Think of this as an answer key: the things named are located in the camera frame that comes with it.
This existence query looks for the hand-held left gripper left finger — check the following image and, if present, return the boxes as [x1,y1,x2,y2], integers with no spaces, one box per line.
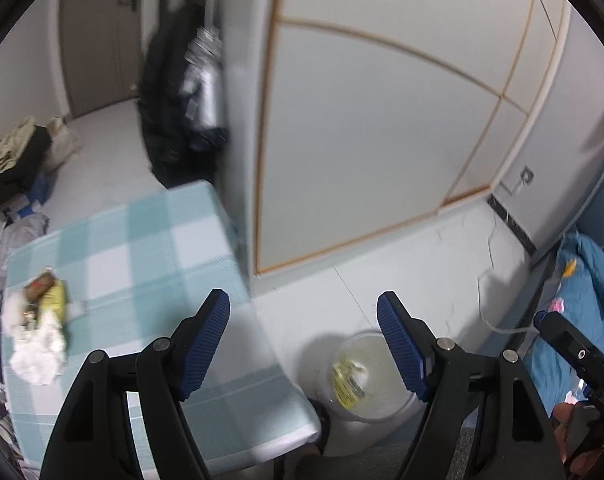
[39,288,231,480]

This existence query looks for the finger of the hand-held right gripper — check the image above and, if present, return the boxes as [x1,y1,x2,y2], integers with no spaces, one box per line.
[534,310,604,401]

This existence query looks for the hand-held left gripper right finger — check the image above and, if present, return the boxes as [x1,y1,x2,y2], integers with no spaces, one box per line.
[377,291,567,480]

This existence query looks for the white plastic trash bin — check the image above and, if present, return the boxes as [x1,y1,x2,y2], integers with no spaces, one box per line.
[304,330,423,422]

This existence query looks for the white tissue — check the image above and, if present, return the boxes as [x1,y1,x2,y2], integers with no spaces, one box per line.
[9,324,69,387]

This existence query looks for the person's right hand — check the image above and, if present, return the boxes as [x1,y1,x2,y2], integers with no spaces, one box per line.
[552,402,602,478]

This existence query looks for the blue floral blanket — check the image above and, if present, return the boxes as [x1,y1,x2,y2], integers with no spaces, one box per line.
[524,232,604,418]

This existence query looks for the teal checkered tablecloth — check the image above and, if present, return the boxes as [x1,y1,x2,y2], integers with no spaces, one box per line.
[0,180,323,467]

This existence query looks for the yellow snack wrapper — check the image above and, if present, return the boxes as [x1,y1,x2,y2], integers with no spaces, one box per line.
[38,280,69,331]

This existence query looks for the brown snack wrapper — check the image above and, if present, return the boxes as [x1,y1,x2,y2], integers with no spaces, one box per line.
[23,271,58,302]

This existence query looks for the white fluffy wad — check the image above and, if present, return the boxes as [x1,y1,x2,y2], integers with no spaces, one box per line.
[1,290,33,337]

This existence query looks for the grey cloth bundle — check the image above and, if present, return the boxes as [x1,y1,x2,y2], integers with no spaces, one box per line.
[0,212,50,261]

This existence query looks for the white sliding door wardrobe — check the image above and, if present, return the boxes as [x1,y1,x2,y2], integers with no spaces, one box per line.
[217,0,573,292]

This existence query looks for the hanging black coat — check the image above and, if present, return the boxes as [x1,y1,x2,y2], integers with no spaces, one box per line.
[136,7,229,190]

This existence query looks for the blue plastic bag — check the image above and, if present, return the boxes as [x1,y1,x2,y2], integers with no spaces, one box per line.
[11,172,51,217]

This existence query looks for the beige tote bag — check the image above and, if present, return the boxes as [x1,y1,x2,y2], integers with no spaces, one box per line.
[42,115,84,172]

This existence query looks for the black bag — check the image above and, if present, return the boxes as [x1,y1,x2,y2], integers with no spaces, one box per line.
[0,125,54,212]

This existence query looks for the hanging silver grey garment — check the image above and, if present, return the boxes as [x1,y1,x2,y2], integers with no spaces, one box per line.
[179,35,229,152]

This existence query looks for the olive green cloth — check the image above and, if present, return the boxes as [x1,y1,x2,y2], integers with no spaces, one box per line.
[0,116,37,190]

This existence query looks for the grey room door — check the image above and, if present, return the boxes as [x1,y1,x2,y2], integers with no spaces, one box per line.
[59,0,153,119]

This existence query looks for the white cable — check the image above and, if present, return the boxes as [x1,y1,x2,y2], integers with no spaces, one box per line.
[476,269,538,334]

